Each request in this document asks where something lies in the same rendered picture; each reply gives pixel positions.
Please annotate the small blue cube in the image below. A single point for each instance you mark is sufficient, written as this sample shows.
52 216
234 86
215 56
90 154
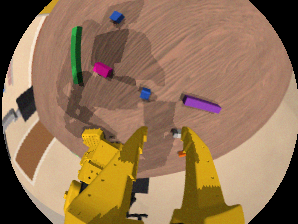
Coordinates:
145 93
117 17

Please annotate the magenta rod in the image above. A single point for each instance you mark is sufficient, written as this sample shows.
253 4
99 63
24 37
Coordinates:
102 69

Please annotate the purple rod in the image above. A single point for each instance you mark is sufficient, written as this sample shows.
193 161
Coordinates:
201 104

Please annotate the green rod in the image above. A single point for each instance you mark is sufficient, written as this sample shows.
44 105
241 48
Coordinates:
76 54

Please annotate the orange rod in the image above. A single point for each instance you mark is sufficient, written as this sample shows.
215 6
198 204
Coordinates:
181 154

